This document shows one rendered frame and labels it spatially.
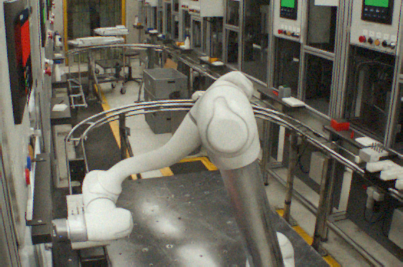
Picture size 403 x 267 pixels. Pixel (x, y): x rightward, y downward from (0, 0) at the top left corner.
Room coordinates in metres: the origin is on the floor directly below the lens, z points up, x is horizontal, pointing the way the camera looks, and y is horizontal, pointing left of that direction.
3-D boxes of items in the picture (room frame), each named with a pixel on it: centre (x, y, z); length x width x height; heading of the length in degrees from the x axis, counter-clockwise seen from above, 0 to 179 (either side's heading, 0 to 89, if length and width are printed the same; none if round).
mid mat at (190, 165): (3.61, 0.03, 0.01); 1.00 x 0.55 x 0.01; 19
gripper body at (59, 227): (1.13, 0.46, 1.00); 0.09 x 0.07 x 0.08; 109
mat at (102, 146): (5.69, 1.55, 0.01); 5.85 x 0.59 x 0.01; 19
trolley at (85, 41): (6.66, 1.66, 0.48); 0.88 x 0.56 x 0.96; 127
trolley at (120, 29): (7.99, 1.68, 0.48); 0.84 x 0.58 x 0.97; 27
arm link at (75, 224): (1.15, 0.39, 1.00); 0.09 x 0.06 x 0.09; 19
